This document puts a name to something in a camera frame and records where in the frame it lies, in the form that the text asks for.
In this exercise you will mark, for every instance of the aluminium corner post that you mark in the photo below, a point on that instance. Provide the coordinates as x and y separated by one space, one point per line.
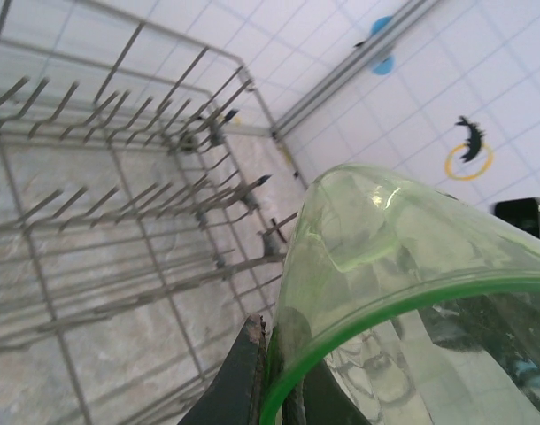
332 82

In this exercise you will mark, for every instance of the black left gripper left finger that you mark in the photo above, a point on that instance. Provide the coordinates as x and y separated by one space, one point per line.
234 380

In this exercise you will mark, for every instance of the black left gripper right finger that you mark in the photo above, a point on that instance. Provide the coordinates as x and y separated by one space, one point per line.
327 407

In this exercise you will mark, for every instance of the tall green glass cup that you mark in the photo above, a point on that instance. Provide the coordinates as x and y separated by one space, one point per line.
385 248

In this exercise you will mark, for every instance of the blue split circle sticker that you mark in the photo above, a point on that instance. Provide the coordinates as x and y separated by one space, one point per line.
382 66

